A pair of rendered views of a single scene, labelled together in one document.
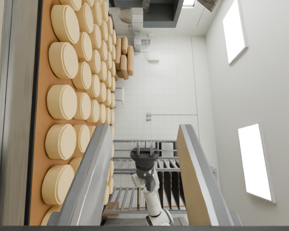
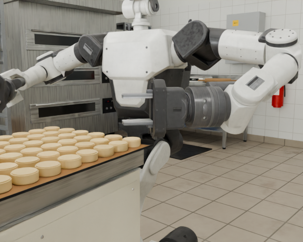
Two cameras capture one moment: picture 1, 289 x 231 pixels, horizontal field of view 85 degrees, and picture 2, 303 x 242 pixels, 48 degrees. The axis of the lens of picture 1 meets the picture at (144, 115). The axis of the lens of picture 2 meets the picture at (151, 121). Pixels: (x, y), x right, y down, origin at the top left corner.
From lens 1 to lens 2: 0.63 m
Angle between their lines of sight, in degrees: 63
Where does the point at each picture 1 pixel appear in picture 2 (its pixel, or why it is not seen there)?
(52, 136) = (92, 157)
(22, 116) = (81, 181)
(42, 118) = (87, 164)
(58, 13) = (34, 177)
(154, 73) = not seen: outside the picture
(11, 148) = (94, 180)
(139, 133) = not seen: outside the picture
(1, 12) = (32, 219)
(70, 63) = (50, 163)
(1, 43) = (51, 209)
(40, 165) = (104, 159)
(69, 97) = (69, 157)
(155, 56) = not seen: outside the picture
